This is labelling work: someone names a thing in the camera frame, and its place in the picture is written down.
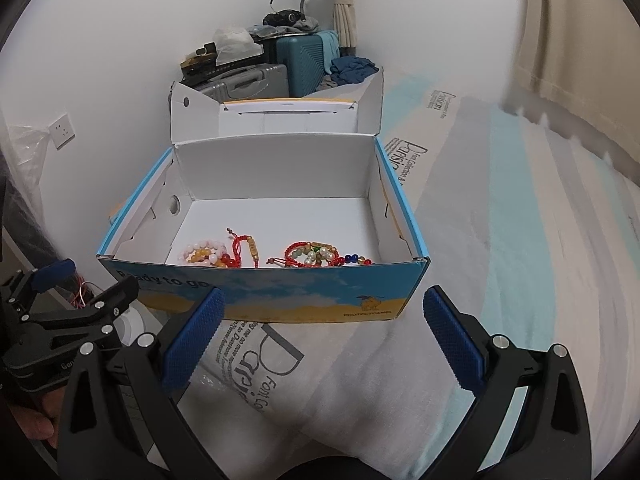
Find blue yellow cardboard box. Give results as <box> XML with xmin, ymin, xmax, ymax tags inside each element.
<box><xmin>98</xmin><ymin>74</ymin><xmax>431</xmax><ymax>323</ymax></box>

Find brown green bead bracelet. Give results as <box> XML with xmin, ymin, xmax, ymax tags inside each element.
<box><xmin>292</xmin><ymin>242</ymin><xmax>336</xmax><ymax>267</ymax></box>

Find grey suitcase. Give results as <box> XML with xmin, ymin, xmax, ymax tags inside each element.
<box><xmin>182</xmin><ymin>64</ymin><xmax>290</xmax><ymax>103</ymax></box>

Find person's left hand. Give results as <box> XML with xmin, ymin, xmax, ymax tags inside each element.
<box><xmin>10</xmin><ymin>387</ymin><xmax>65</xmax><ymax>450</ymax></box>

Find tied beige curtain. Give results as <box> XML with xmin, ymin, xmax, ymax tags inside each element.
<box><xmin>333</xmin><ymin>0</ymin><xmax>358</xmax><ymax>55</ymax></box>

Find teal suitcase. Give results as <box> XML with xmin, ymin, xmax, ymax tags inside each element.
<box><xmin>276</xmin><ymin>30</ymin><xmax>340</xmax><ymax>98</ymax></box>

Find dark blue clothes pile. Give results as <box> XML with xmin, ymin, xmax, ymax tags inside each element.
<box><xmin>330</xmin><ymin>55</ymin><xmax>380</xmax><ymax>86</ymax></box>

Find white wall socket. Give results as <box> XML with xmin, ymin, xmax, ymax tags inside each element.
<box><xmin>49</xmin><ymin>114</ymin><xmax>76</xmax><ymax>151</ymax></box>

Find pearl earrings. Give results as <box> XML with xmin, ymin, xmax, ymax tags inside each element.
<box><xmin>305</xmin><ymin>245</ymin><xmax>340</xmax><ymax>266</ymax></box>

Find red cord bracelet gold tube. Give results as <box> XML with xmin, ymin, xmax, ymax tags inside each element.
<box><xmin>266</xmin><ymin>242</ymin><xmax>318</xmax><ymax>269</ymax></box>

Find black items on suitcase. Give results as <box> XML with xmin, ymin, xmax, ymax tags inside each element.
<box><xmin>262</xmin><ymin>9</ymin><xmax>319</xmax><ymax>32</ymax></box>

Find striped bed cover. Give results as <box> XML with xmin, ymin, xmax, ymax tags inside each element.
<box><xmin>180</xmin><ymin>76</ymin><xmax>639</xmax><ymax>479</ymax></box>

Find clear plastic bag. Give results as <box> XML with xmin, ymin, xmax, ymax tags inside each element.
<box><xmin>1</xmin><ymin>116</ymin><xmax>51</xmax><ymax>224</ymax></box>

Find multicolour glass bead bracelet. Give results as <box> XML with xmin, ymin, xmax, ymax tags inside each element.
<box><xmin>328</xmin><ymin>250</ymin><xmax>376</xmax><ymax>267</ymax></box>

